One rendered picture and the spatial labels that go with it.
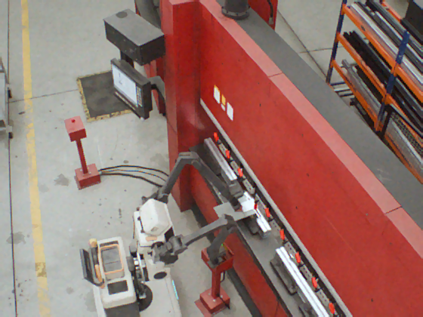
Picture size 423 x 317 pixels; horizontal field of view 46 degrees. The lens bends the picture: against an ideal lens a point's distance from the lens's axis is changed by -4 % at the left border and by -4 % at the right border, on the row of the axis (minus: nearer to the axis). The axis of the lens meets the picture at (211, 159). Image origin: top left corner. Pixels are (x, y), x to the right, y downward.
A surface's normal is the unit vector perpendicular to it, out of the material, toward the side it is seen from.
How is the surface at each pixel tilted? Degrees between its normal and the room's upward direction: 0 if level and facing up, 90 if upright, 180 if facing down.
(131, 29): 0
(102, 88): 0
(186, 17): 90
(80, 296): 0
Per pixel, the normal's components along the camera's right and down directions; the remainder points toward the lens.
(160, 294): 0.02, -0.68
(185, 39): 0.43, 0.67
